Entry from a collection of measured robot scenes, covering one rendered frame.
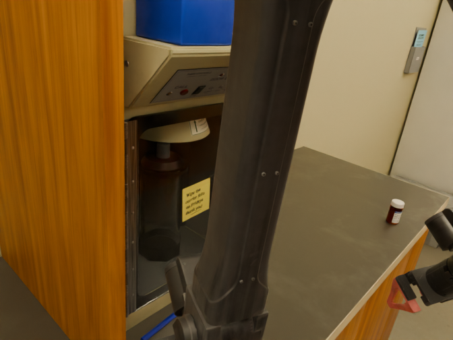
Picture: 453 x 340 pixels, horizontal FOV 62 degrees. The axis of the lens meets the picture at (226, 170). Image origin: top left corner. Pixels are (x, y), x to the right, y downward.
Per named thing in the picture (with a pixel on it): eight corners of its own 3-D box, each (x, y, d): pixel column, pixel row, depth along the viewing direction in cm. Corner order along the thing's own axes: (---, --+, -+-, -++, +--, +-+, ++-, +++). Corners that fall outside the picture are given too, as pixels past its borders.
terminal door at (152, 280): (125, 314, 74) (124, 117, 58) (228, 253, 95) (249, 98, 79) (127, 316, 73) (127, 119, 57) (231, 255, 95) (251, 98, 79)
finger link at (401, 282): (372, 291, 78) (400, 273, 71) (396, 283, 81) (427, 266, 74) (389, 324, 74) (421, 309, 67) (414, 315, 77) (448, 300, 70)
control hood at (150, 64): (117, 105, 57) (116, 35, 53) (251, 88, 79) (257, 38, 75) (166, 125, 50) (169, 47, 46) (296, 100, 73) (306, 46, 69)
